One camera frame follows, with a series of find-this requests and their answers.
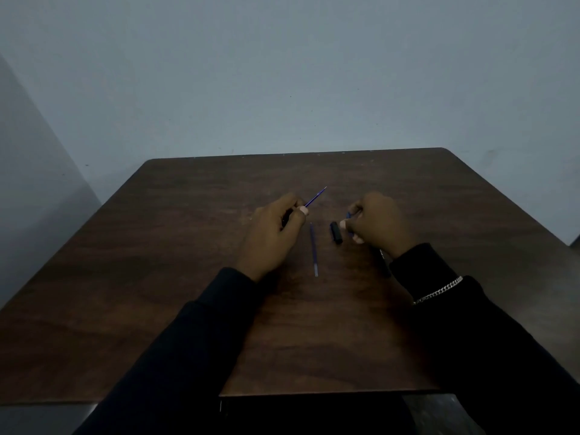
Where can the person's right hand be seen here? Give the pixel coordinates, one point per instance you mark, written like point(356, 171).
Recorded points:
point(380, 224)

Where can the person's left hand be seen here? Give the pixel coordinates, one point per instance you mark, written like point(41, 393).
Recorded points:
point(265, 242)

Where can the person's right thumb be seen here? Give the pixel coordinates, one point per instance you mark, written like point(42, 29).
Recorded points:
point(351, 231)

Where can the person's left thumb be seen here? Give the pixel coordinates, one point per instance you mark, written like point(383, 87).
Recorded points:
point(295, 226)

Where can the black pen barrel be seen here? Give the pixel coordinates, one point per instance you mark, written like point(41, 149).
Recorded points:
point(286, 217)

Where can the person's left forearm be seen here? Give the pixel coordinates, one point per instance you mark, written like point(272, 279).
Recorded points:
point(190, 353)

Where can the person's right forearm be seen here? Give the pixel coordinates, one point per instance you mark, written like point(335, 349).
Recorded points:
point(480, 348)

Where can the black pen cap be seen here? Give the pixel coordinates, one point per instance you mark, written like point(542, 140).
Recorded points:
point(336, 233)

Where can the black pen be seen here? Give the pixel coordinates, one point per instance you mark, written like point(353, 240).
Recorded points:
point(385, 265)

